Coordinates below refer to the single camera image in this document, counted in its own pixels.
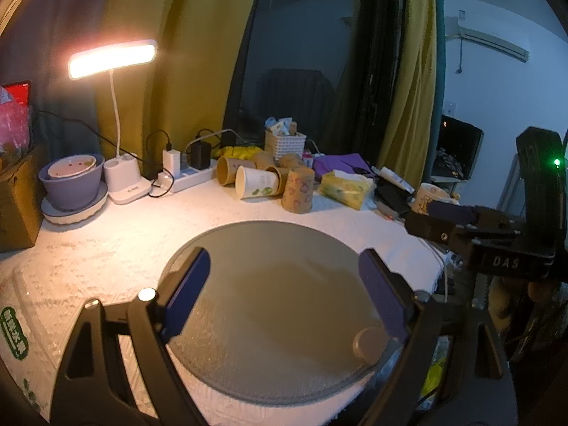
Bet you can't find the floral brown paper cup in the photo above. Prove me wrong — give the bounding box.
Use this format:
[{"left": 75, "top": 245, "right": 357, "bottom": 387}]
[{"left": 281, "top": 166, "right": 315, "bottom": 214}]

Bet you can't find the white green-print paper cup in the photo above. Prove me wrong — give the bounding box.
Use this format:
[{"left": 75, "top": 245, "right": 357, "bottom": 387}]
[{"left": 235, "top": 166, "right": 279, "bottom": 199}]

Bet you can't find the brown paper cup lying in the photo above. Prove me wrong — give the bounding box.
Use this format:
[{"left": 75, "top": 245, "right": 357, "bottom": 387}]
[{"left": 215, "top": 157, "right": 256, "bottom": 187}]

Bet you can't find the cartoon ceramic mug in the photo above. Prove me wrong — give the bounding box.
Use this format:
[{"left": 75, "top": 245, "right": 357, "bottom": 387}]
[{"left": 411, "top": 183, "right": 459, "bottom": 214}]

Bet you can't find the yellow tissue pack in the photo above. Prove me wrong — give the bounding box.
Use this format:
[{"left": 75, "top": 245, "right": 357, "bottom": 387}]
[{"left": 319, "top": 170, "right": 376, "bottom": 211}]

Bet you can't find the yellow curtain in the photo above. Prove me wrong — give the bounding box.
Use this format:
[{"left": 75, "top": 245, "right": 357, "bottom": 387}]
[{"left": 377, "top": 0, "right": 437, "bottom": 186}]

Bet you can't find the purple cloth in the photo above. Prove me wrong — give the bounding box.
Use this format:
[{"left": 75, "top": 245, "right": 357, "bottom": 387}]
[{"left": 313, "top": 153, "right": 372, "bottom": 178}]

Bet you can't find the white textured tablecloth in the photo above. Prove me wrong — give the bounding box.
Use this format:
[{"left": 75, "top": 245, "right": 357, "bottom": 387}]
[{"left": 1, "top": 181, "right": 441, "bottom": 415}]

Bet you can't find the round grey mat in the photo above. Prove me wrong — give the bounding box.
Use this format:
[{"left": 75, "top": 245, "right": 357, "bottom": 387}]
[{"left": 165, "top": 221, "right": 399, "bottom": 406}]

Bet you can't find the white woven basket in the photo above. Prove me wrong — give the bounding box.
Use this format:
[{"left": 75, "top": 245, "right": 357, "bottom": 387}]
[{"left": 264, "top": 130, "right": 306, "bottom": 160}]

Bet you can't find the white round plate base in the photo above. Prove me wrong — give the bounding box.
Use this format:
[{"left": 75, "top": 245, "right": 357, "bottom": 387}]
[{"left": 40, "top": 182, "right": 108, "bottom": 225}]

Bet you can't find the white air conditioner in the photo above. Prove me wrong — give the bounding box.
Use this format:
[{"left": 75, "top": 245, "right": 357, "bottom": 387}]
[{"left": 445, "top": 16, "right": 530, "bottom": 62}]

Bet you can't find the yellow rubber glove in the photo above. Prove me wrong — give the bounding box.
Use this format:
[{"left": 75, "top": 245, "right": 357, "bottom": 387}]
[{"left": 215, "top": 145, "right": 262, "bottom": 160}]

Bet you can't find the purple bowl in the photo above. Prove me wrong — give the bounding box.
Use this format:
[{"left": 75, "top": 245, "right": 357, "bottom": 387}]
[{"left": 38, "top": 154, "right": 105, "bottom": 211}]

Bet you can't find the white desk lamp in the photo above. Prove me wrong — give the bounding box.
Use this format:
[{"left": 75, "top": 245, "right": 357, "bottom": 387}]
[{"left": 66, "top": 38, "right": 159, "bottom": 206}]

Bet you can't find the cardboard box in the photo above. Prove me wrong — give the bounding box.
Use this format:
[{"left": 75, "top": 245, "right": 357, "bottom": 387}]
[{"left": 0, "top": 146, "right": 47, "bottom": 253}]

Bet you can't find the pink inner bowl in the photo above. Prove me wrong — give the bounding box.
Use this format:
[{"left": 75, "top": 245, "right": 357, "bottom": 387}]
[{"left": 47, "top": 154, "right": 96, "bottom": 179}]

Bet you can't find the white power strip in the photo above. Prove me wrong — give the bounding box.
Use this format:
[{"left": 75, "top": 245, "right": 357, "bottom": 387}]
[{"left": 152, "top": 166, "right": 215, "bottom": 193}]

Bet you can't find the black power adapter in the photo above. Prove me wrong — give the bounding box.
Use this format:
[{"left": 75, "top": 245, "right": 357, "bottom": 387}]
[{"left": 190, "top": 141, "right": 212, "bottom": 170}]

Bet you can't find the white usb charger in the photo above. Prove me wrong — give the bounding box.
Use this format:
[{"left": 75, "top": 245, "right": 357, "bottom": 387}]
[{"left": 163, "top": 149, "right": 181, "bottom": 178}]

